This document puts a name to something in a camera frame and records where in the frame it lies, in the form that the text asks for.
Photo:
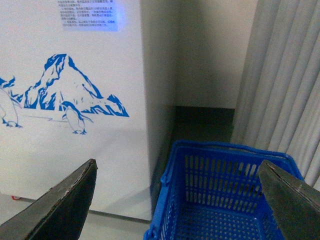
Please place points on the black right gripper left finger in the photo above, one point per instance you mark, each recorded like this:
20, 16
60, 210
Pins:
60, 213

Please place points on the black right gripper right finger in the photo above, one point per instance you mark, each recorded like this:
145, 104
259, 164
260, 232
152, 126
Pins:
295, 204

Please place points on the blue plastic shopping basket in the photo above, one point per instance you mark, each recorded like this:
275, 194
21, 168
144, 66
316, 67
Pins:
212, 191

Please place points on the white pleated curtain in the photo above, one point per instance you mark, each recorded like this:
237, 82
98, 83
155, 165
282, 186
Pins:
278, 105

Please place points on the white blue chest freezer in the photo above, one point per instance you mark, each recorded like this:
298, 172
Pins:
88, 79

